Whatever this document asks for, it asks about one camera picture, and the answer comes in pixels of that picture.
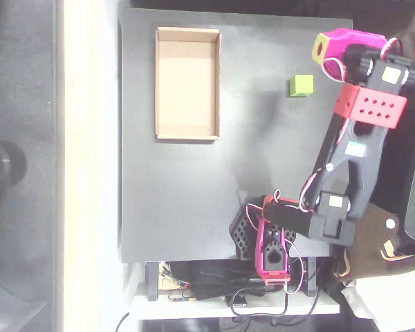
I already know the white shelf board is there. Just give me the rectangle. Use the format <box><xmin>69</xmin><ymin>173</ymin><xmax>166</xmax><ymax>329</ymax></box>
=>
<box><xmin>129</xmin><ymin>282</ymin><xmax>340</xmax><ymax>321</ymax></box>

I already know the brown felt bag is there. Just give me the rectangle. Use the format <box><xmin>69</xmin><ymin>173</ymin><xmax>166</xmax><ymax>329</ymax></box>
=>
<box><xmin>331</xmin><ymin>203</ymin><xmax>415</xmax><ymax>288</ymax></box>

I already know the green cube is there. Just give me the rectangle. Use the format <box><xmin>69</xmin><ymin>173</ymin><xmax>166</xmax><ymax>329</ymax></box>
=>
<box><xmin>288</xmin><ymin>74</ymin><xmax>315</xmax><ymax>98</ymax></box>

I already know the shallow cardboard box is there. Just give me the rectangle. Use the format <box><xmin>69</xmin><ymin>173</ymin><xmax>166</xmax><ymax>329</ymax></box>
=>
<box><xmin>154</xmin><ymin>26</ymin><xmax>223</xmax><ymax>141</ymax></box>

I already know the dark brown cloth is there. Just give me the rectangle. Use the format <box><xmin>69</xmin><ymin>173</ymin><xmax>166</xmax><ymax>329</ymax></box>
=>
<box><xmin>352</xmin><ymin>0</ymin><xmax>415</xmax><ymax>70</ymax></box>

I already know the black lattice robot base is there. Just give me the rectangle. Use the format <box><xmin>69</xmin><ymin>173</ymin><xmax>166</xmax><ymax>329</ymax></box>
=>
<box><xmin>229</xmin><ymin>203</ymin><xmax>298</xmax><ymax>262</ymax></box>

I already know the small board with coloured wires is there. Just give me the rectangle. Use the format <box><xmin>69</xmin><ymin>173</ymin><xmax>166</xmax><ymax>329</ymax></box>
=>
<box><xmin>167</xmin><ymin>289</ymin><xmax>197</xmax><ymax>303</ymax></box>

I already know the small wooden piece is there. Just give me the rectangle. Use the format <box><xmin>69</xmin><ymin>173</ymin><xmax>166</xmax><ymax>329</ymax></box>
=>
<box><xmin>160</xmin><ymin>274</ymin><xmax>180</xmax><ymax>291</ymax></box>

